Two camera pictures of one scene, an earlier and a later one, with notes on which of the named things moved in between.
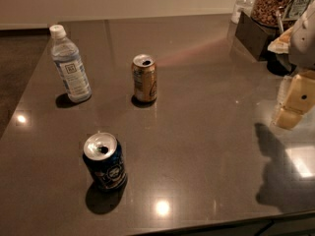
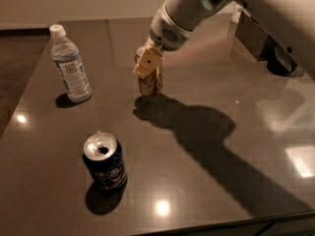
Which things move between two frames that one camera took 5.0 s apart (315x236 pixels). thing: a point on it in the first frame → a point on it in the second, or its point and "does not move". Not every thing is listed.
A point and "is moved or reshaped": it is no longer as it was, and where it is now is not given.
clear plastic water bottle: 67,59 does not move
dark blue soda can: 103,154 does not move
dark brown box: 254,36 does not move
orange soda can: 144,76 is moved or reshaped
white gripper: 304,44 → 166,33
